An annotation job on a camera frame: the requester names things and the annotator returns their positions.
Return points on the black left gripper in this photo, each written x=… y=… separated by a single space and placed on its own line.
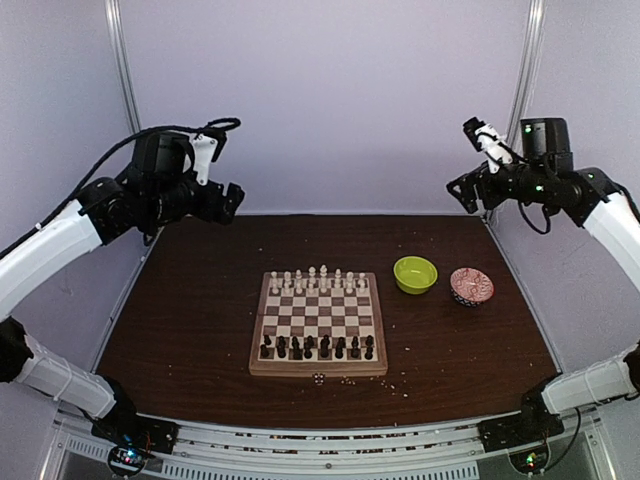
x=209 y=209

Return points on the dark rook chess piece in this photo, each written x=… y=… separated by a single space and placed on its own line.
x=281 y=352

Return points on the aluminium corner post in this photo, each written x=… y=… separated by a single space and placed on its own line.
x=118 y=45
x=528 y=68

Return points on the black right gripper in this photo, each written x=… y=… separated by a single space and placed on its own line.
x=467 y=182

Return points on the wooden chess board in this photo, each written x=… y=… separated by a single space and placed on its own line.
x=278 y=319

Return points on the red patterned bowl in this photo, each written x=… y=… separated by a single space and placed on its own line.
x=471 y=287

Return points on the dark bishop chess piece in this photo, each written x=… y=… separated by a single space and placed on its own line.
x=369 y=353

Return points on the left aluminium corner post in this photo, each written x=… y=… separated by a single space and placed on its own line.
x=118 y=45

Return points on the row of white chess pieces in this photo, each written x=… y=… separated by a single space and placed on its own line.
x=319 y=281

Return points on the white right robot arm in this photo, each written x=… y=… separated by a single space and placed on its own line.
x=582 y=290

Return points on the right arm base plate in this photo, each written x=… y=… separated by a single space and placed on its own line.
x=517 y=430

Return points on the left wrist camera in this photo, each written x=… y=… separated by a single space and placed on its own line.
x=206 y=151

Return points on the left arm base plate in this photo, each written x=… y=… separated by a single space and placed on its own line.
x=147 y=435

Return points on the right aluminium corner post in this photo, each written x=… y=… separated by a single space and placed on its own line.
x=528 y=68

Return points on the aluminium front frame rail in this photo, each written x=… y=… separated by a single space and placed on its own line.
x=446 y=450

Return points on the lime green bowl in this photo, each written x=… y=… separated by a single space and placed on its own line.
x=414 y=275

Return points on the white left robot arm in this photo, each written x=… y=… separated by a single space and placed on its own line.
x=99 y=214

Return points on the dark knight chess piece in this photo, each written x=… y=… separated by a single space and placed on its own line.
x=355 y=350

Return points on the dark queen chess piece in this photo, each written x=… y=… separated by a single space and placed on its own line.
x=325 y=348

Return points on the dark king chess piece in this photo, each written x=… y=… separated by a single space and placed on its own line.
x=339 y=348

